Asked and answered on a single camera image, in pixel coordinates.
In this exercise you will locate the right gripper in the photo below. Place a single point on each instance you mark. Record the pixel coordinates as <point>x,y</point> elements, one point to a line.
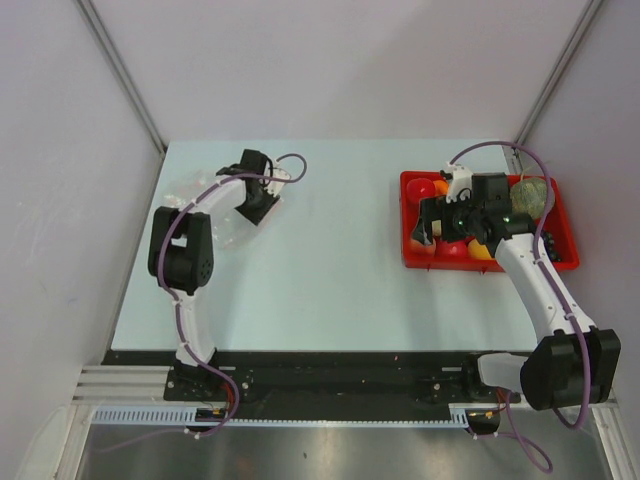
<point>433,209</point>

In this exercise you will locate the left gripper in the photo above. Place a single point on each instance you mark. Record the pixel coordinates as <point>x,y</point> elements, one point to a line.
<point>256,216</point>

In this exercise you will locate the orange-red toy peach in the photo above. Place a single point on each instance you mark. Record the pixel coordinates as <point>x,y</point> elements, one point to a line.
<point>418,248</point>

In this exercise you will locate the clear pink-dotted zip bag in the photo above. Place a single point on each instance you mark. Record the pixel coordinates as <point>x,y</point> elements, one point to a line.
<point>229,227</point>

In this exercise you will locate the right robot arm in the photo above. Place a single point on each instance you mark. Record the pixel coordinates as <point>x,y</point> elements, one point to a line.
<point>574,362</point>

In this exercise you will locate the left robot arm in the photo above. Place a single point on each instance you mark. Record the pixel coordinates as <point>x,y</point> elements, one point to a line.
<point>181,252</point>

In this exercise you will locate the green toy cabbage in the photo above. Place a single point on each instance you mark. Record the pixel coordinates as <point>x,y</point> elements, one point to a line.
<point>436,228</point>

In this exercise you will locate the red toy tomato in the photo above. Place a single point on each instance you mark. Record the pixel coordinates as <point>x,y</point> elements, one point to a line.
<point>456,249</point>

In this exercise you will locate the red toy apple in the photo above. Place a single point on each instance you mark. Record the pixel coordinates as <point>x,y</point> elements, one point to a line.
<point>418,189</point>

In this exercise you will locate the orange toy tangerine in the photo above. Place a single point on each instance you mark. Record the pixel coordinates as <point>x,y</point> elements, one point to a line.
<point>441,187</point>

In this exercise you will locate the yellow-orange toy apricot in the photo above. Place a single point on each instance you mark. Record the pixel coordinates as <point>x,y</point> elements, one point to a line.
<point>478,251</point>

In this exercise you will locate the green toy melon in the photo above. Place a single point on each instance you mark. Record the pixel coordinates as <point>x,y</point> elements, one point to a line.
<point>529,196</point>

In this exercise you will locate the black toy grapes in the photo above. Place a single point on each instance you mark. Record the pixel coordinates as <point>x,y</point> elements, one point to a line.
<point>550,246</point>

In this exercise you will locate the red plastic tray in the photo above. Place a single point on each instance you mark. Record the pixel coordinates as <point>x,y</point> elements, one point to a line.
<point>554,220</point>

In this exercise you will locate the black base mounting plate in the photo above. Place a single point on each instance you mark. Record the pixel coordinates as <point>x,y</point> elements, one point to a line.
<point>411,386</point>

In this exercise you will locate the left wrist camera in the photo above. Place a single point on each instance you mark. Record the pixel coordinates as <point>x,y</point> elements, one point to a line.
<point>280,178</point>

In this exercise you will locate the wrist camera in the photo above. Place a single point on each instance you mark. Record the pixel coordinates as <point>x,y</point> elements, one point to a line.
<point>459,180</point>
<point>280,178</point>

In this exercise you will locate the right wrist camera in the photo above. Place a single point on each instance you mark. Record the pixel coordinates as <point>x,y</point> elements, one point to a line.
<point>459,180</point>

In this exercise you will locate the aluminium frame rail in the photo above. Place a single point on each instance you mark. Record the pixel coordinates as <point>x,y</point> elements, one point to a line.
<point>120,385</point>

